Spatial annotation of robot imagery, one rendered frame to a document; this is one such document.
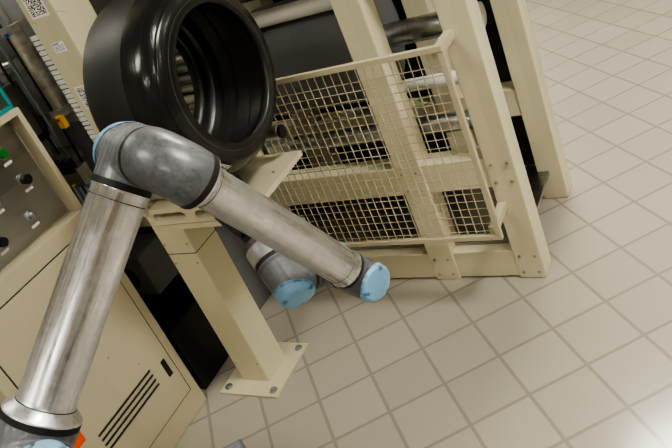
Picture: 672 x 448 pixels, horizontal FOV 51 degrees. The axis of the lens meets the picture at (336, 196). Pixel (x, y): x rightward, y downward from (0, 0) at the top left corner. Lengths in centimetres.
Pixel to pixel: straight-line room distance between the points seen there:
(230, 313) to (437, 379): 74
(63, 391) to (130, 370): 112
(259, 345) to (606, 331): 119
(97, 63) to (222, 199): 74
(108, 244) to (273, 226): 31
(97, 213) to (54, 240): 97
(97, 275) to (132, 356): 118
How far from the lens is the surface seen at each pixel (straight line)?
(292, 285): 161
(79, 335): 140
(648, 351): 235
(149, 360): 259
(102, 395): 247
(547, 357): 238
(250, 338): 261
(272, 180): 215
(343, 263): 152
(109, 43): 192
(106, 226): 137
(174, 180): 127
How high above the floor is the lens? 167
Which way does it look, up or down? 27 degrees down
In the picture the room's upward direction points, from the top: 24 degrees counter-clockwise
